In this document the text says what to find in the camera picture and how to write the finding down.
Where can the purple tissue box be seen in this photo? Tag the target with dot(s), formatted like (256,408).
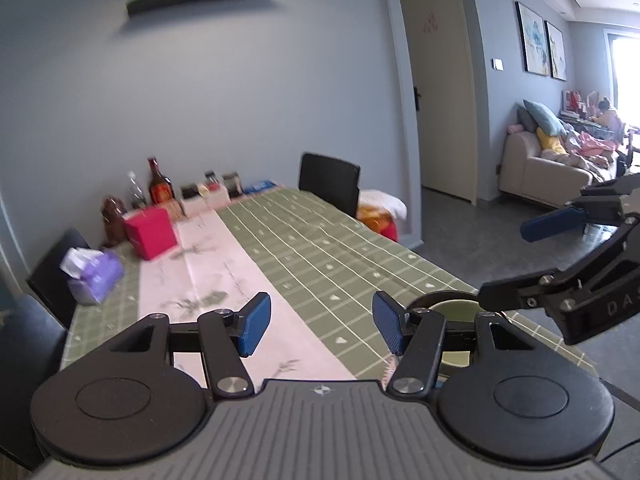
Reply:
(97,275)

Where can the red stool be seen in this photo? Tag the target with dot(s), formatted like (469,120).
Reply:
(391,232)

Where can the pink box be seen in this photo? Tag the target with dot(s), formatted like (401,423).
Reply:
(150,232)

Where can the orange stool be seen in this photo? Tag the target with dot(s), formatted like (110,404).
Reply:
(375,220)

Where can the brown figurine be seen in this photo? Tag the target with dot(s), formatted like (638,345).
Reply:
(114,215)

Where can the liquor bottle with red label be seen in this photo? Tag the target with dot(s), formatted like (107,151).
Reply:
(160,187)

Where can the pale green ceramic cup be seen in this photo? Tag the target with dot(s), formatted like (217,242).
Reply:
(457,310)

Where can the pale deer print table runner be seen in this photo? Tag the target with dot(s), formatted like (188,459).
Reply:
(220,270)

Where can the white box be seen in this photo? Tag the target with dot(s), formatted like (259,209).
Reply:
(210,203)

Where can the white cloth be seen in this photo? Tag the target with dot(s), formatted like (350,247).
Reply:
(385,202)

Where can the pink blanket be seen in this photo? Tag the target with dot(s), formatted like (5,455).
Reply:
(597,147)

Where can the beige sofa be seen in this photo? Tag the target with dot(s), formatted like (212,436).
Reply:
(535,175)

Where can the small framed painting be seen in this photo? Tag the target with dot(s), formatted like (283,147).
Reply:
(556,52)

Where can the dark glass jar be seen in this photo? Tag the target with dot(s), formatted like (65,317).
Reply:
(232,185)

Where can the cream door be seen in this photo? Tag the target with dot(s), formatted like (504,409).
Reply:
(445,110)

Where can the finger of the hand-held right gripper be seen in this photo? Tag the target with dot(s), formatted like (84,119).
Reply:
(515,292)
(552,222)

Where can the blue cushion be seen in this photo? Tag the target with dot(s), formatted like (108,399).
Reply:
(545,117)

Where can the large framed painting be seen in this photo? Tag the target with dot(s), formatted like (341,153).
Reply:
(532,40)

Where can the blue packet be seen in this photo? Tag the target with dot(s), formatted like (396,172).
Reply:
(260,186)

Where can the small white cup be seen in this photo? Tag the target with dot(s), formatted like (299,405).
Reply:
(203,190)

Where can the black chair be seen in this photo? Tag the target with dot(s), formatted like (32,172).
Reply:
(50,270)
(330,180)
(27,360)

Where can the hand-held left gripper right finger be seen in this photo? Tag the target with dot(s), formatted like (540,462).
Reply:
(389,322)

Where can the white light switch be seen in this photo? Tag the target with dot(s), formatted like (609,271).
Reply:
(498,64)

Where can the yellow cushion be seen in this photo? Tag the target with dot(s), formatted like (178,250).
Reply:
(550,142)

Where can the blue steel bowl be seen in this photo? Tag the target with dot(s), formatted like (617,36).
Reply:
(435,296)

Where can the small ink bottle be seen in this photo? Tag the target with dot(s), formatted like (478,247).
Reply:
(212,182)

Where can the clear plastic bottle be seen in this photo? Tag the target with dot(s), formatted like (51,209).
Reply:
(136,192)

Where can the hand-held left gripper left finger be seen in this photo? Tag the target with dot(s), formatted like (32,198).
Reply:
(255,322)

